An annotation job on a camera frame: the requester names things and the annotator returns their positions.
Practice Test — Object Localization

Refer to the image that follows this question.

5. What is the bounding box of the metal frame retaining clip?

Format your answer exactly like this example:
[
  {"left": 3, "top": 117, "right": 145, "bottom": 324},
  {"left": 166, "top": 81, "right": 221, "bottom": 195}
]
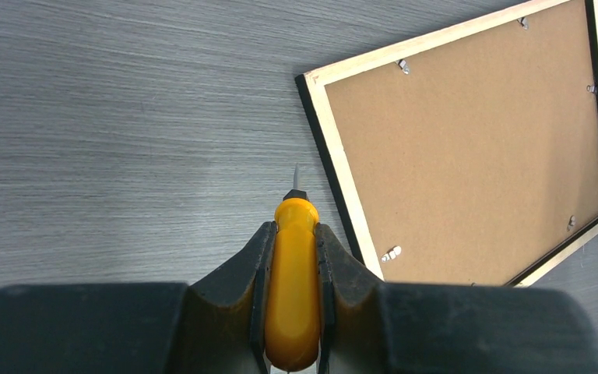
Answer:
[{"left": 380, "top": 245, "right": 402, "bottom": 263}]

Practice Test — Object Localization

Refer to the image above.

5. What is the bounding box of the black picture frame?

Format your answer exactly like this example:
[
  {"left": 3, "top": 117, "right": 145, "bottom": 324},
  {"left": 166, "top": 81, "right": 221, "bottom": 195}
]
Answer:
[{"left": 296, "top": 1, "right": 598, "bottom": 287}]

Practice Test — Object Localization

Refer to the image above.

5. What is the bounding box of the yellow handled screwdriver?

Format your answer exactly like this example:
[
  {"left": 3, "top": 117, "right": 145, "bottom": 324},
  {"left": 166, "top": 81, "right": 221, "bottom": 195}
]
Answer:
[{"left": 265, "top": 167, "right": 321, "bottom": 372}]

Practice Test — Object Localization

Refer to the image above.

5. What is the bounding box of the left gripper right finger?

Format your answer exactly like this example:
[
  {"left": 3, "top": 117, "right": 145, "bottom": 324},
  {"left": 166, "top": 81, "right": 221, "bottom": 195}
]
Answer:
[{"left": 315, "top": 224, "right": 394, "bottom": 373}]

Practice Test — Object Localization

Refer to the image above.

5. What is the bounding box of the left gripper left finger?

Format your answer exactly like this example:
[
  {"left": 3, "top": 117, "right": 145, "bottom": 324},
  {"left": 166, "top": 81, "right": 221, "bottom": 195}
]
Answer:
[{"left": 167, "top": 222, "right": 277, "bottom": 373}]

